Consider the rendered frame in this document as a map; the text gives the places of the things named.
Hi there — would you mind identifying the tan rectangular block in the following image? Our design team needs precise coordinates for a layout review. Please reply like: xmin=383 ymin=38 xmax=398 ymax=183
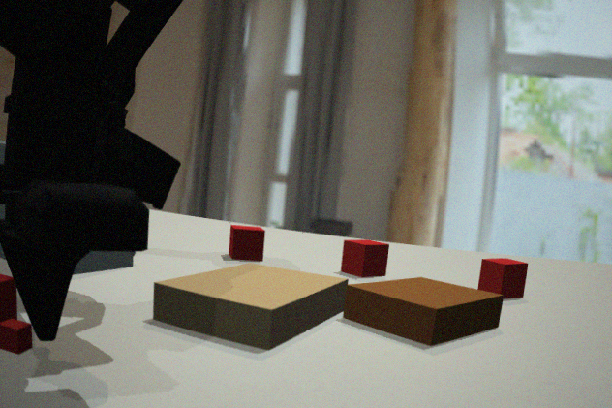
xmin=153 ymin=263 xmax=349 ymax=351

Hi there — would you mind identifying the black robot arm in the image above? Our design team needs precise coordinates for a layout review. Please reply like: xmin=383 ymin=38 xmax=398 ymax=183
xmin=0 ymin=0 xmax=182 ymax=210

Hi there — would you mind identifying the brown square block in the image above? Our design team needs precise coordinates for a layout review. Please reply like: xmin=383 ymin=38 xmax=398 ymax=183
xmin=343 ymin=277 xmax=504 ymax=347

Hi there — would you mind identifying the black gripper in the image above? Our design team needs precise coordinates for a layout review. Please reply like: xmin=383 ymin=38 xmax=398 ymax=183
xmin=0 ymin=75 xmax=150 ymax=341

